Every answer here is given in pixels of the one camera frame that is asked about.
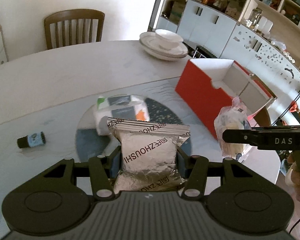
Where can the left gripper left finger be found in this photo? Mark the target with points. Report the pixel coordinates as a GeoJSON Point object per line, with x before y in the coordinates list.
{"type": "Point", "coordinates": [103, 172]}

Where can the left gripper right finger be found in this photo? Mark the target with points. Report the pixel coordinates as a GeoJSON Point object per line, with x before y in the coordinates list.
{"type": "Point", "coordinates": [194, 169]}

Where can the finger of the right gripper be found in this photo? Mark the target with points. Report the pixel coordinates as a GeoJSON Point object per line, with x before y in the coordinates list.
{"type": "Point", "coordinates": [239, 136]}

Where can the clear plastic snack bag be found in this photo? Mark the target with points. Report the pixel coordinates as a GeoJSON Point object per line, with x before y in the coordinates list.
{"type": "Point", "coordinates": [232, 117]}

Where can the silver foil snack bag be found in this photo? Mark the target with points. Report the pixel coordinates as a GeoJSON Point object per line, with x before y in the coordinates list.
{"type": "Point", "coordinates": [149, 152]}

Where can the white patterned tissue pack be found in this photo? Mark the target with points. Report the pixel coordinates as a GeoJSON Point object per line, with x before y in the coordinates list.
{"type": "Point", "coordinates": [128, 107]}

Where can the person's right hand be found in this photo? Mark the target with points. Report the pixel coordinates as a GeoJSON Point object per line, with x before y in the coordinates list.
{"type": "Point", "coordinates": [294, 176]}

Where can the round patterned placemat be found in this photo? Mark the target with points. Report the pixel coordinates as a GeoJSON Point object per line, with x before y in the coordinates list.
{"type": "Point", "coordinates": [89, 144]}

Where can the red and white cardboard box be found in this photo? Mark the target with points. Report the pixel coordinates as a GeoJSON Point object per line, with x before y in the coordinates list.
{"type": "Point", "coordinates": [207, 85]}

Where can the white cabinet with stickers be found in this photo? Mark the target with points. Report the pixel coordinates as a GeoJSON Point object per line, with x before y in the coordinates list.
{"type": "Point", "coordinates": [270, 66]}

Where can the small dark bottle blue label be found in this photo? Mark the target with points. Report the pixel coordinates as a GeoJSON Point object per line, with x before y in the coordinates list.
{"type": "Point", "coordinates": [32, 140]}

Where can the white porcelain bowl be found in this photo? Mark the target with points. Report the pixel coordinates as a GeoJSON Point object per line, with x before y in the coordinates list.
{"type": "Point", "coordinates": [167, 39]}

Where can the stacked white plates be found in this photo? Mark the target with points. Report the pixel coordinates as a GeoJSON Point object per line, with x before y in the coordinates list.
{"type": "Point", "coordinates": [153, 46]}

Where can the brown wooden chair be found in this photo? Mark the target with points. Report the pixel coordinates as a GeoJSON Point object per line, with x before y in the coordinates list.
{"type": "Point", "coordinates": [75, 26]}

